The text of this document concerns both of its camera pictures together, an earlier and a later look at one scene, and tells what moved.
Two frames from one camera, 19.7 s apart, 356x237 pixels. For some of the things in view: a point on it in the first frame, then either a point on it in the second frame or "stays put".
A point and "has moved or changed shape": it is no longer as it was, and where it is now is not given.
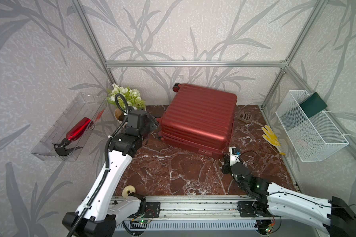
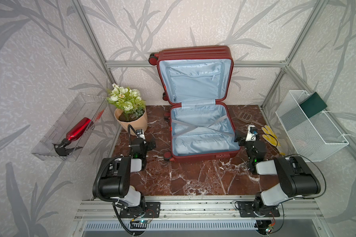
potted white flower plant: [122, 98] stays put
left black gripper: [152, 121] -> [149, 146]
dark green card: [313, 104] stays put
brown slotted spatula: [246, 117] stays put
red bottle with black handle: [77, 131] stays put
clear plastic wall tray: [84, 105] stays put
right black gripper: [225, 167] -> [243, 140]
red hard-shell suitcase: [199, 119] has moved or changed shape
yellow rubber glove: [271, 137] stays put
